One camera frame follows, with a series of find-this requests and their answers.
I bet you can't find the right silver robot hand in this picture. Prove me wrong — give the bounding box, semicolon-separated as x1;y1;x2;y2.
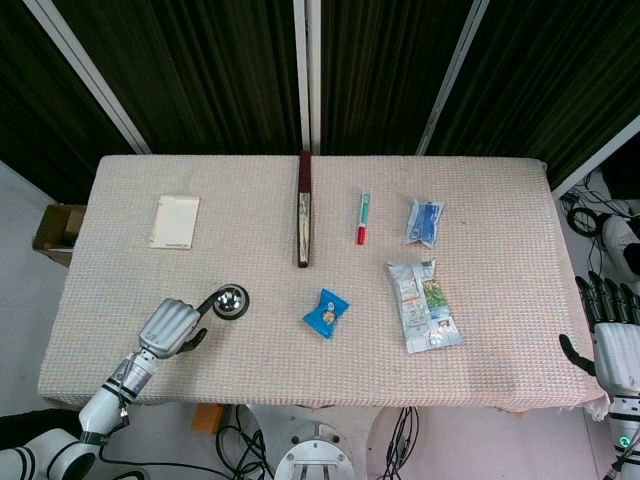
558;273;640;396

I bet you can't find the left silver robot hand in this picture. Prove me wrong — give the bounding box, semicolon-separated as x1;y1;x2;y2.
136;288;226;359

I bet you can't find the round white robot base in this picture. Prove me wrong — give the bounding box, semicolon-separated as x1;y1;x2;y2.
273;414;357;480

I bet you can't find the white robot body part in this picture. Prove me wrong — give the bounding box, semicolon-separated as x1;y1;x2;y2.
600;199;640;277

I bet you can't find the orange block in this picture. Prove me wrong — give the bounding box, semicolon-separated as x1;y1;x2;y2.
190;403;225;435

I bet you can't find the cream notepad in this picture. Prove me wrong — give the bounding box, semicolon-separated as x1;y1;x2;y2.
149;194;201;250

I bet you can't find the brown cardboard box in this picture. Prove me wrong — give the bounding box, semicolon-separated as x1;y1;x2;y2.
31;202;87;269

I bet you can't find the blue candy wrapper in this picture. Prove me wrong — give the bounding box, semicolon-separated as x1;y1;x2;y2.
302;288;350;341

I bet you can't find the pink woven tablecloth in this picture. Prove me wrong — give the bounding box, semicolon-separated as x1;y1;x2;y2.
37;153;610;414

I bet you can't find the dark brown long box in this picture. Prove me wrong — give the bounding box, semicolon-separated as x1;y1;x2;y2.
296;150;314;269

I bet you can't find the large silver snack bag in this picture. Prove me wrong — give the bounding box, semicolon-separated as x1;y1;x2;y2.
384;257;464;355

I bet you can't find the small blue white pouch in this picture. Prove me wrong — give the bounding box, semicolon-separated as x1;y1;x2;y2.
405;198;445;249

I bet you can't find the green red marker pen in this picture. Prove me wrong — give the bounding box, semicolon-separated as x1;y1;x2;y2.
355;191;372;246

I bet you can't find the black cable bundle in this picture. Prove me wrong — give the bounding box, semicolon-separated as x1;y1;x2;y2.
560;169;613;281

